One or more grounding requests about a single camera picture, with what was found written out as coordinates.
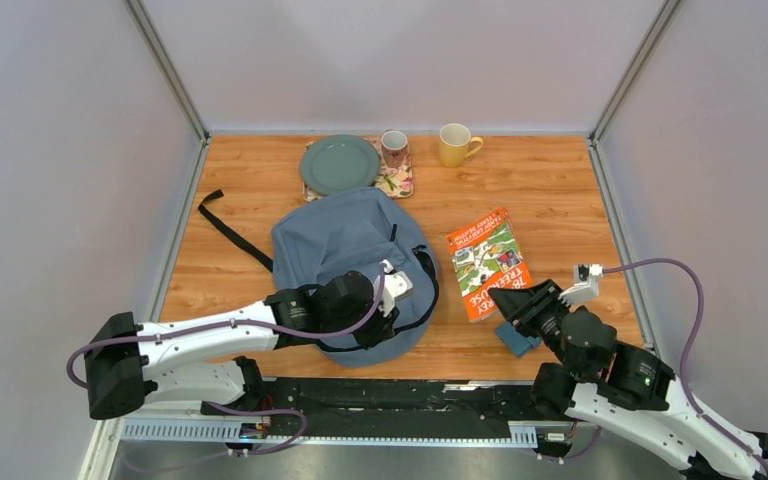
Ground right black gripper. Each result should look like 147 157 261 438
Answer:
486 279 585 382

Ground orange treehouse paperback book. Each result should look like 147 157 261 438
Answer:
446 208 533 323

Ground blue-grey fabric backpack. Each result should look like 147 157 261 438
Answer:
198 187 440 368

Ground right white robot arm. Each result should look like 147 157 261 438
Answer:
488 280 768 479

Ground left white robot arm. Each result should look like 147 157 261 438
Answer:
77 263 413 420

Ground small teal wallet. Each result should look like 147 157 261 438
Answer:
494 323 542 358

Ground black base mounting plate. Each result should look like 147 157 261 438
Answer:
230 377 572 440

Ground floral serving tray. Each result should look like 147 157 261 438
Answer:
302 135 415 202

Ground green ceramic plate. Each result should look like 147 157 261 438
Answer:
299 134 380 196

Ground pink patterned mug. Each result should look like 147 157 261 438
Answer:
380 130 410 169

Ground yellow ceramic mug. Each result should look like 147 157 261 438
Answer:
439 123 484 168

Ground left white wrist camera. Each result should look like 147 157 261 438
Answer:
373 259 413 316

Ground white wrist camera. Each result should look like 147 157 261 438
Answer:
559 264 604 306
373 259 413 316

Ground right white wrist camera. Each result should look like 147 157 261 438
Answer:
559 264 604 306

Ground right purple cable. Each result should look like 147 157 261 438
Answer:
599 258 768 480

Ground purple cable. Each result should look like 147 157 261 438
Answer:
65 268 387 458
599 258 768 480

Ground aluminium front frame rail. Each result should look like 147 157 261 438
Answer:
79 374 720 480

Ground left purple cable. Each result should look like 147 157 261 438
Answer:
65 268 387 458

